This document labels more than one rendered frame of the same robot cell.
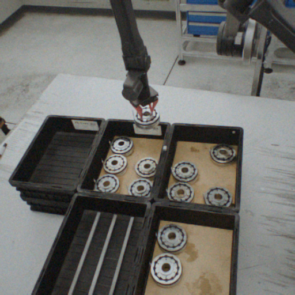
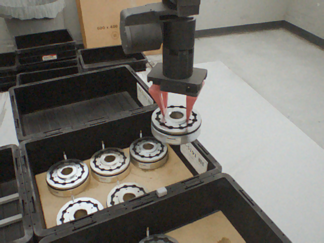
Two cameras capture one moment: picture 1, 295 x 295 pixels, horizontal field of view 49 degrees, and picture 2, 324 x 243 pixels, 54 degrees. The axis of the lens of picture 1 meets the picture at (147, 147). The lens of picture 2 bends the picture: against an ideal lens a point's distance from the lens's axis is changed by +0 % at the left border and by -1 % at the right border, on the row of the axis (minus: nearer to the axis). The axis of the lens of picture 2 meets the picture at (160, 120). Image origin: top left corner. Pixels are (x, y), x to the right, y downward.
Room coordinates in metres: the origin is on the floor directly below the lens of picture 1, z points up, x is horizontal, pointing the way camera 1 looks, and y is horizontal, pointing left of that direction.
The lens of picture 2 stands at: (0.54, -0.37, 1.42)
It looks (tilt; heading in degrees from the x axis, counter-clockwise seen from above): 35 degrees down; 43
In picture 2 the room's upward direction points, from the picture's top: straight up
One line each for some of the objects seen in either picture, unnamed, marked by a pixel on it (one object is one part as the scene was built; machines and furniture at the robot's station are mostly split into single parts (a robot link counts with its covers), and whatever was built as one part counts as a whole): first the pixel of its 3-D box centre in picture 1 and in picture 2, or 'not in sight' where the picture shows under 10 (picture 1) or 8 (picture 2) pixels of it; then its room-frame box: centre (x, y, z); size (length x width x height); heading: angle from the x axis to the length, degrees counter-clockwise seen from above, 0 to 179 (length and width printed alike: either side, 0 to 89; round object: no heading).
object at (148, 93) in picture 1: (142, 91); (177, 63); (0.95, -0.02, 1.17); 0.10 x 0.07 x 0.07; 114
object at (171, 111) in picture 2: (146, 114); (176, 116); (0.95, -0.02, 1.05); 0.05 x 0.05 x 0.01
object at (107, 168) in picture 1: (114, 163); (110, 160); (0.89, 0.15, 0.86); 0.10 x 0.10 x 0.01
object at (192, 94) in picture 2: (147, 104); (182, 97); (0.95, -0.03, 1.09); 0.07 x 0.07 x 0.09; 24
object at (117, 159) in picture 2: (114, 162); (109, 159); (0.89, 0.15, 0.86); 0.05 x 0.05 x 0.01
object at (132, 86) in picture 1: (135, 76); (157, 14); (0.91, 0.00, 1.26); 0.11 x 0.09 x 0.12; 152
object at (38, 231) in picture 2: (127, 156); (116, 159); (0.87, 0.09, 0.92); 0.40 x 0.30 x 0.02; 159
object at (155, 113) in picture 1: (146, 114); (176, 118); (0.95, -0.02, 1.04); 0.10 x 0.10 x 0.01
